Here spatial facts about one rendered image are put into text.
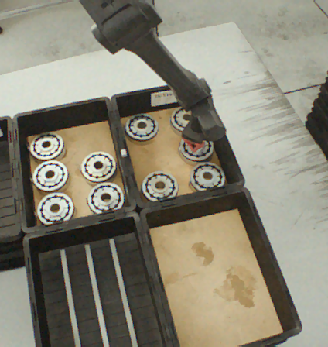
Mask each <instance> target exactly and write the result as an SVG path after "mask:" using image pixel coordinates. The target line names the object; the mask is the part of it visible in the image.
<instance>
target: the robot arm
mask: <svg viewBox="0 0 328 347"><path fill-rule="evenodd" d="M78 1H79V2H80V3H81V5H82V6H83V7H84V8H85V10H86V11H87V13H88V14H89V16H90V18H91V19H92V20H93V21H94V24H93V25H92V26H90V29H91V32H92V34H93V35H94V37H95V39H96V40H97V41H98V42H99V43H100V44H101V45H102V46H103V48H105V49H106V50H107V51H108V52H109V53H110V54H112V55H115V54H116V53H118V52H119V51H121V50H123V49H124V50H126V51H128V52H129V51H131V52H132V53H134V54H135V55H138V56H139V58H140V59H141V60H142V61H143V62H144V63H145V64H146V65H147V66H148V67H149V68H150V69H151V70H152V71H153V72H154V73H155V74H157V75H158V76H159V77H160V78H161V79H162V80H163V81H164V82H165V83H166V84H167V85H168V86H169V87H170V89H171V92H172V93H173V94H174V96H175V98H176V100H177V102H178V103H179V104H180V106H181V107H182V108H183V110H184V111H185V112H186V113H187V112H191V113H190V120H189V122H188V123H187V125H186V127H184V129H183V131H182V132H181V138H182V139H183V141H184V142H185V143H186V144H187V145H188V146H189V148H190V149H191V150H192V151H193V152H196V151H197V150H198V149H201V148H202V147H203V145H204V144H205V142H204V141H210V142H213V141H217V140H219V139H221V138H222V136H223V135H224V134H225V133H226V131H227V130H226V128H225V126H224V124H223V122H222V120H221V118H220V116H219V114H218V112H216V111H215V108H214V106H213V102H214V100H213V98H212V97H213V95H212V94H211V92H212V90H211V88H210V86H209V84H208V82H207V80H206V79H204V77H202V78H201V79H199V78H198V77H197V76H196V75H195V73H194V72H193V73H192V72H191V70H187V69H185V68H184V67H182V66H181V64H180V63H179V62H178V60H177V59H176V58H175V57H174V55H172V54H171V53H170V51H169V50H168V49H167V47H166V46H165V45H164V44H163V42H162V41H161V40H160V38H158V37H157V35H156V34H155V33H154V29H152V28H155V27H156V26H157V25H158V24H160V23H161V22H163V20H162V17H161V16H160V14H159V13H158V12H157V10H156V8H155V6H154V5H153V4H152V2H151V1H150V0H111V1H112V3H111V2H110V1H109V0H78ZM106 2H107V3H106ZM107 4H108V5H107ZM191 143H192V144H194V145H195V146H196V147H195V148H193V146H192V144H191Z"/></svg>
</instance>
